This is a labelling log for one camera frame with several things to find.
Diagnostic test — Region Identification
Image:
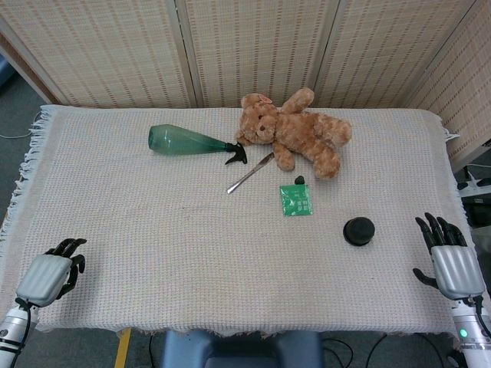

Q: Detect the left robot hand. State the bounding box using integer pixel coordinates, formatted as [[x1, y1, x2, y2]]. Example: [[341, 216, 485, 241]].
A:
[[15, 238, 88, 307]]

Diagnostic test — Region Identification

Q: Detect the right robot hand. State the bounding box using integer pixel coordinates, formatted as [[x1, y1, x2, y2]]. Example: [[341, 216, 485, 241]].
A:
[[412, 212, 486, 301]]

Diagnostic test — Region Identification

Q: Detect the black round lid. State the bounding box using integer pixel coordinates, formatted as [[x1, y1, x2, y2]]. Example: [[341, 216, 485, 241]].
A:
[[342, 216, 375, 247]]

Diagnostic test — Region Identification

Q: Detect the yellow floor tape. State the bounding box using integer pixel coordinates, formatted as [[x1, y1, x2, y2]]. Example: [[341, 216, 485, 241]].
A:
[[114, 328, 133, 368]]

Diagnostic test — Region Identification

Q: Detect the green sachet packet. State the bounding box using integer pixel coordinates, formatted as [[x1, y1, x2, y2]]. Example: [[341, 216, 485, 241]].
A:
[[278, 183, 315, 218]]

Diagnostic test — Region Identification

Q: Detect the white woven tablecloth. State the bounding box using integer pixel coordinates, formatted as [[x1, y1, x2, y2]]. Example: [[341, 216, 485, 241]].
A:
[[0, 104, 471, 339]]

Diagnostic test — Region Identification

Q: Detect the green spray bottle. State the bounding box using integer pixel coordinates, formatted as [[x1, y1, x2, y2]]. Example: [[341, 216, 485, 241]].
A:
[[148, 124, 249, 166]]

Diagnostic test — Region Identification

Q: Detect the brown teddy bear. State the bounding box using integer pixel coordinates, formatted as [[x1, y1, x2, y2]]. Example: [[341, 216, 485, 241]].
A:
[[234, 87, 353, 180]]

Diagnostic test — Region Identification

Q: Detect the metal scalpel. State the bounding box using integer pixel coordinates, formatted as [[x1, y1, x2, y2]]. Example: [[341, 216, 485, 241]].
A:
[[226, 150, 275, 195]]

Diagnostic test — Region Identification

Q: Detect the bamboo folding screen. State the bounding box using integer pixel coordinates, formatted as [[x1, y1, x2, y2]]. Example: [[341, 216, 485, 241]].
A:
[[0, 0, 491, 169]]

